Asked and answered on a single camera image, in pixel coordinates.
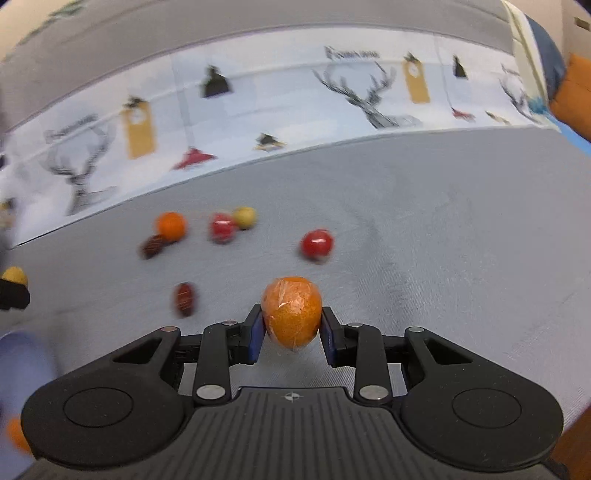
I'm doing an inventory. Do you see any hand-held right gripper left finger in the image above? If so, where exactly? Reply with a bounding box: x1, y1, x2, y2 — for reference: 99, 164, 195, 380
111, 304, 267, 407

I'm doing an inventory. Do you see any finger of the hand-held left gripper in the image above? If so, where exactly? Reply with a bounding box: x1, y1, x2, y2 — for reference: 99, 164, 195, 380
0, 278, 31, 311

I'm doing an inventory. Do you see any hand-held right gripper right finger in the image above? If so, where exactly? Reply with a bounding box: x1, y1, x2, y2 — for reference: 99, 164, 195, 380
321, 306, 481, 407

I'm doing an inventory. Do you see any plastic-wrapped orange mandarin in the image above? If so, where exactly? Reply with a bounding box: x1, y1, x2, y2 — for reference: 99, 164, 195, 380
261, 276, 322, 352

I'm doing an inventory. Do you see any light blue plate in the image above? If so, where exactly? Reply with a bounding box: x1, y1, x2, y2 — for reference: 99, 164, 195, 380
0, 330, 58, 480

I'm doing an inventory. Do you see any dark red jujube date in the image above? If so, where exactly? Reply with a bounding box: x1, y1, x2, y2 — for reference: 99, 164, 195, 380
141, 234, 167, 259
174, 282, 197, 317

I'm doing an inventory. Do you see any plastic-wrapped red fruit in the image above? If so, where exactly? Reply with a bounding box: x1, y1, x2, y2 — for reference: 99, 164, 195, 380
300, 229, 334, 261
209, 212, 239, 244

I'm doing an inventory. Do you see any deer-printed sofa cover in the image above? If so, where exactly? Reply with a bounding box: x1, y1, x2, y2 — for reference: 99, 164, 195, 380
0, 23, 564, 250

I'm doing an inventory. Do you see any orange cushion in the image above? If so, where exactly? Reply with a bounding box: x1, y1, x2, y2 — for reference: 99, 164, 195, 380
549, 53, 591, 141

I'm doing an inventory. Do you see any blue and white pillow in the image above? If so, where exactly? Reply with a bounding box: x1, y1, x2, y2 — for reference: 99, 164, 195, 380
503, 0, 568, 116

